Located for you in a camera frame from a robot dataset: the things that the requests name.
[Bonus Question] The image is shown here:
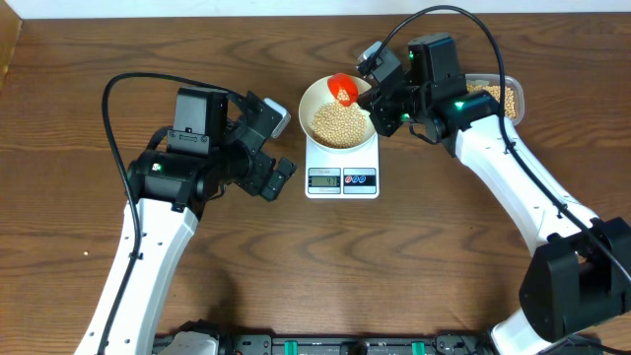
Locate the red plastic scoop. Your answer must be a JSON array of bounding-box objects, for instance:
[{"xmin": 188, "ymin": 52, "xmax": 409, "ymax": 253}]
[{"xmin": 327, "ymin": 73, "xmax": 359, "ymax": 107}]

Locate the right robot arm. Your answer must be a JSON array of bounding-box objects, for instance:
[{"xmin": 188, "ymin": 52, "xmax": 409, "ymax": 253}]
[{"xmin": 358, "ymin": 34, "xmax": 630, "ymax": 354}]

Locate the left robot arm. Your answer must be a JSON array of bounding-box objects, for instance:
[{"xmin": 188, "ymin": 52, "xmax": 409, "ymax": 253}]
[{"xmin": 76, "ymin": 87, "xmax": 297, "ymax": 354}]

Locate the cream round bowl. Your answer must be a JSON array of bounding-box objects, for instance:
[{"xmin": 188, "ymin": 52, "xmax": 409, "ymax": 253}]
[{"xmin": 299, "ymin": 75, "xmax": 377, "ymax": 153}]

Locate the white digital kitchen scale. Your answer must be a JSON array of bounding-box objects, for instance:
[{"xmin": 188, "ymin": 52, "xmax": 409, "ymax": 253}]
[{"xmin": 305, "ymin": 134, "xmax": 380, "ymax": 199}]

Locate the clear plastic container of soybeans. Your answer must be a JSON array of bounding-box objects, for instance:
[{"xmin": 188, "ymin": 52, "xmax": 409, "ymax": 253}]
[{"xmin": 462, "ymin": 73, "xmax": 526, "ymax": 127}]

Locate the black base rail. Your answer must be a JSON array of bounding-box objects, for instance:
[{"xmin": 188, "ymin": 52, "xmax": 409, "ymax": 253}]
[{"xmin": 152, "ymin": 319, "xmax": 602, "ymax": 355}]

